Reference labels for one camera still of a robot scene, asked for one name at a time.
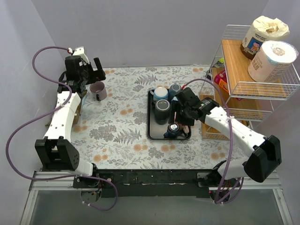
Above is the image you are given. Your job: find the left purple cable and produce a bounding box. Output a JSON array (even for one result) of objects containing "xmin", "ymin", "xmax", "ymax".
[{"xmin": 5, "ymin": 46, "xmax": 119, "ymax": 211}]

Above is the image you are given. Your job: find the brown printed toilet roll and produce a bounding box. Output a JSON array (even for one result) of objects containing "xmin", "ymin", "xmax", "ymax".
[{"xmin": 240, "ymin": 15, "xmax": 290, "ymax": 60}]

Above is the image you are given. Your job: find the wrapped white toilet roll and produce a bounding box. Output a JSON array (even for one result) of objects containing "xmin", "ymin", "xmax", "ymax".
[{"xmin": 248, "ymin": 40, "xmax": 299, "ymax": 83}]

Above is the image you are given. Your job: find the pink orange box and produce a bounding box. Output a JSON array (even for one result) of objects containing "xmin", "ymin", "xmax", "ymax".
[{"xmin": 212, "ymin": 68, "xmax": 229, "ymax": 100}]

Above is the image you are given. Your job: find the dark blue mug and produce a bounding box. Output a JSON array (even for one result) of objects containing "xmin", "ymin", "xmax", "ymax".
[{"xmin": 164, "ymin": 123, "xmax": 180, "ymax": 139}]

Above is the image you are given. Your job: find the dark grey mug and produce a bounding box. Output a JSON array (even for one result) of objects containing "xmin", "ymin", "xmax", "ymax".
[{"xmin": 151, "ymin": 99, "xmax": 171, "ymax": 125}]

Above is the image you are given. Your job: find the brown snack bag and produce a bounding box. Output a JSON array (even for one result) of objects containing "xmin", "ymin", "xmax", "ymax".
[{"xmin": 73, "ymin": 90, "xmax": 88, "ymax": 125}]

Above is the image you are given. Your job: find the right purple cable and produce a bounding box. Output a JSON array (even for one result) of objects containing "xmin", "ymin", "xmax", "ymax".
[{"xmin": 181, "ymin": 78, "xmax": 244, "ymax": 204}]

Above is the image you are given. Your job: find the black tray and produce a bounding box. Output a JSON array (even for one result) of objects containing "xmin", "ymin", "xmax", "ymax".
[{"xmin": 147, "ymin": 90, "xmax": 191, "ymax": 141}]

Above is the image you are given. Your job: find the floral table mat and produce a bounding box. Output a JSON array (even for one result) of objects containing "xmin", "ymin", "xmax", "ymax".
[{"xmin": 71, "ymin": 65, "xmax": 245, "ymax": 169}]

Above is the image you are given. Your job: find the purple mug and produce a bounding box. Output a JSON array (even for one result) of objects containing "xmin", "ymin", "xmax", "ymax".
[{"xmin": 90, "ymin": 81, "xmax": 107, "ymax": 101}]

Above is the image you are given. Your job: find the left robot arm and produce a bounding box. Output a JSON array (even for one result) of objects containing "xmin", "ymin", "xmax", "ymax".
[{"xmin": 35, "ymin": 55, "xmax": 106, "ymax": 188}]

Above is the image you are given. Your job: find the dark teal mug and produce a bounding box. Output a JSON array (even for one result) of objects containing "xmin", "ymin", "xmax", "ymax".
[{"xmin": 168, "ymin": 83, "xmax": 182, "ymax": 100}]

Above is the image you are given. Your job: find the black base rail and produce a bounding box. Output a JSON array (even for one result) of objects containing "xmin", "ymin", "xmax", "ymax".
[{"xmin": 72, "ymin": 168, "xmax": 244, "ymax": 199}]

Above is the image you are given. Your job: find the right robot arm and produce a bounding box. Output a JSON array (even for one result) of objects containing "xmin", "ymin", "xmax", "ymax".
[{"xmin": 169, "ymin": 88, "xmax": 282, "ymax": 186}]

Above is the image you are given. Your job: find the pink mug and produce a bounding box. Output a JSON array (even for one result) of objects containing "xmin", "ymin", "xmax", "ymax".
[{"xmin": 179, "ymin": 124, "xmax": 189, "ymax": 134}]

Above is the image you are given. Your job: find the wire wooden shelf rack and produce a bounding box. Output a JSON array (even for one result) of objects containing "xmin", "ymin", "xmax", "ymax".
[{"xmin": 199, "ymin": 25, "xmax": 300, "ymax": 126}]

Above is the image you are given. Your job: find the blue white mug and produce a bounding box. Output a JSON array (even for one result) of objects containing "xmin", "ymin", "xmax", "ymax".
[{"xmin": 150, "ymin": 87, "xmax": 168, "ymax": 101}]

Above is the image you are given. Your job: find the purple cable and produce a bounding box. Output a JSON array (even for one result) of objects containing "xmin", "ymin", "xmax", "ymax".
[
  {"xmin": 181, "ymin": 78, "xmax": 244, "ymax": 204},
  {"xmin": 5, "ymin": 46, "xmax": 119, "ymax": 211}
]

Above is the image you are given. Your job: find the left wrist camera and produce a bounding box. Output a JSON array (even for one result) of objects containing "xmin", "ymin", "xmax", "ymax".
[{"xmin": 67, "ymin": 46, "xmax": 90, "ymax": 64}]

